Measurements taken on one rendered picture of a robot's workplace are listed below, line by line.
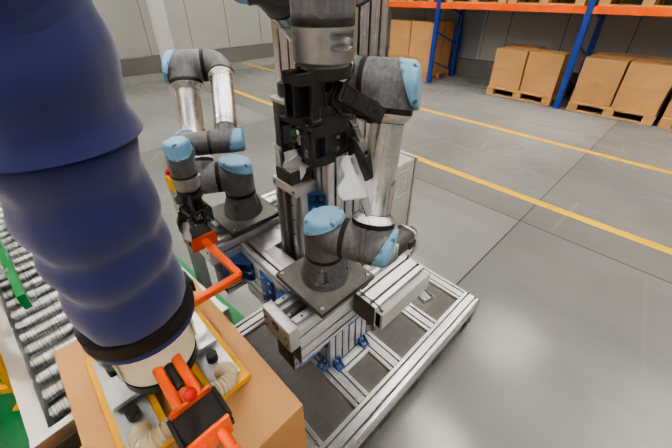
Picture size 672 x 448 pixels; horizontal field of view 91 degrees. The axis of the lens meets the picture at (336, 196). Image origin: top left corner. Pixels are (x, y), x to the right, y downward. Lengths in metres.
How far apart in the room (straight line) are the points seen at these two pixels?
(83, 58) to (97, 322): 0.45
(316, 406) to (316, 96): 1.53
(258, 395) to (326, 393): 0.85
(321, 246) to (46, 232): 0.58
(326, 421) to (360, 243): 1.03
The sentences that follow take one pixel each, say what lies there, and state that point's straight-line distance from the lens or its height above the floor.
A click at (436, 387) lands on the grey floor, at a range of 2.11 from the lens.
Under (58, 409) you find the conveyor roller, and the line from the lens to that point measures 1.70.
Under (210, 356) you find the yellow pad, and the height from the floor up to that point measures 1.01.
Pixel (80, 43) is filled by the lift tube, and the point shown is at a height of 1.74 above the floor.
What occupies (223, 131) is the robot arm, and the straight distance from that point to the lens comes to 1.12.
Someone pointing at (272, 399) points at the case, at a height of 0.94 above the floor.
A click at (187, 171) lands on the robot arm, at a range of 1.04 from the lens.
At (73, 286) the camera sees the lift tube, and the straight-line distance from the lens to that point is 0.72.
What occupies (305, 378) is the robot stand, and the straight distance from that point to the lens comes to 1.83.
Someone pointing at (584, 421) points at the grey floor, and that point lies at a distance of 2.32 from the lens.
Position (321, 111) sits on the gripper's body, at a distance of 0.43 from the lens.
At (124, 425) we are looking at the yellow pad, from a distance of 1.01.
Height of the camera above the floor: 1.80
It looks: 32 degrees down
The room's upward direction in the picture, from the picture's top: straight up
